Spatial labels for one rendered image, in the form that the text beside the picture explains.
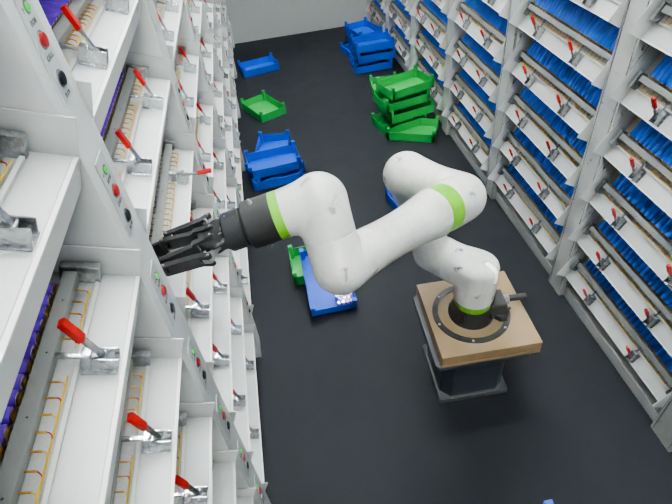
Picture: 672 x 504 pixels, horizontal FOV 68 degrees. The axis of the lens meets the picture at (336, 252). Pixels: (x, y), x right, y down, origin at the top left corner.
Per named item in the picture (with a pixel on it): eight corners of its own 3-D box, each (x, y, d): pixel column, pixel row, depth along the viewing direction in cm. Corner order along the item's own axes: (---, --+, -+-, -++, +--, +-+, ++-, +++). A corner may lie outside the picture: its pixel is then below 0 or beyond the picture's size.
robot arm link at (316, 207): (336, 162, 97) (338, 164, 86) (356, 223, 99) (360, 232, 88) (268, 185, 97) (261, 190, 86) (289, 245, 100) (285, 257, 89)
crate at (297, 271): (349, 245, 247) (348, 233, 242) (358, 273, 233) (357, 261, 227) (289, 256, 245) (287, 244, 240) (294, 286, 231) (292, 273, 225)
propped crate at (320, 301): (357, 307, 218) (357, 300, 211) (311, 316, 216) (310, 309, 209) (343, 248, 232) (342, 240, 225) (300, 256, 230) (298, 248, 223)
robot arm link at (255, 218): (262, 179, 93) (267, 209, 86) (283, 225, 100) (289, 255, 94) (231, 190, 93) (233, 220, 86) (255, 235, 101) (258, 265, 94)
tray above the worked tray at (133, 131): (169, 96, 127) (172, 41, 118) (146, 255, 82) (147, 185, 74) (81, 83, 121) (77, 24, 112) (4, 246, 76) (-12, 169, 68)
